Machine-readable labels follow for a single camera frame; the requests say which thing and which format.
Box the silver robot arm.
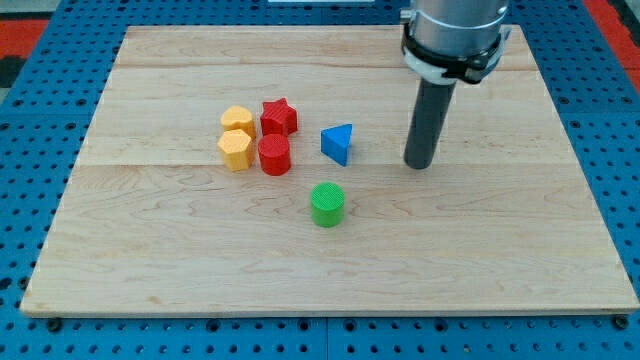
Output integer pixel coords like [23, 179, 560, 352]
[400, 0, 510, 85]

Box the green cylinder block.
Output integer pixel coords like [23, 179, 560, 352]
[310, 182, 345, 227]

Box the blue triangle block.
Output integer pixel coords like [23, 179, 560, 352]
[321, 124, 353, 167]

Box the red cylinder block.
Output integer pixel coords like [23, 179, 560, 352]
[258, 134, 291, 176]

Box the red star block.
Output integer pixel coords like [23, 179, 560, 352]
[260, 98, 298, 136]

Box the yellow hexagon block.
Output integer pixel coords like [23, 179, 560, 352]
[217, 129, 254, 172]

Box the light wooden board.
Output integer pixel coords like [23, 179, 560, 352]
[21, 25, 639, 318]

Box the yellow heart block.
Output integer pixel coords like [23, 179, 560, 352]
[220, 105, 256, 139]

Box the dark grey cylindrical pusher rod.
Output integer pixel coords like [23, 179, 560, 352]
[404, 79, 455, 170]

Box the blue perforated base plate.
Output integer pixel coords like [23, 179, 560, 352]
[1, 0, 639, 359]

